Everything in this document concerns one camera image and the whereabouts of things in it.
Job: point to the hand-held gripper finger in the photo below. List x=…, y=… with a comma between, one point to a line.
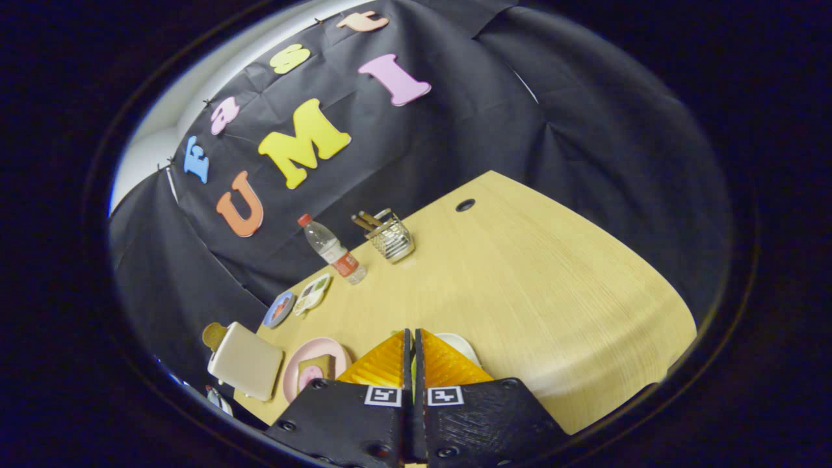
x=418, y=370
x=407, y=370

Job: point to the brown bread slice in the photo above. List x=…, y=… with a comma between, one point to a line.
x=322, y=363
x=213, y=335

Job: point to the white plate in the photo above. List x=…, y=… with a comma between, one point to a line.
x=463, y=348

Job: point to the pink ham slice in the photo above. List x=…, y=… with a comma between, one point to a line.
x=311, y=376

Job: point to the pink plate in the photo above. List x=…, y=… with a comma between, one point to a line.
x=296, y=383

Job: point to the white divided seasoning tray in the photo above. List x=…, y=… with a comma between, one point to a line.
x=312, y=294

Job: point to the red food pieces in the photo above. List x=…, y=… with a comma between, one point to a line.
x=281, y=309

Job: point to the clear plastic water bottle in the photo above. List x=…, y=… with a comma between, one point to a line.
x=333, y=250

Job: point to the blue plate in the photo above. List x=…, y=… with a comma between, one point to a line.
x=273, y=317

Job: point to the white toaster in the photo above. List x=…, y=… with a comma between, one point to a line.
x=247, y=363

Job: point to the small colourful object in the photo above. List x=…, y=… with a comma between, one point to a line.
x=220, y=400

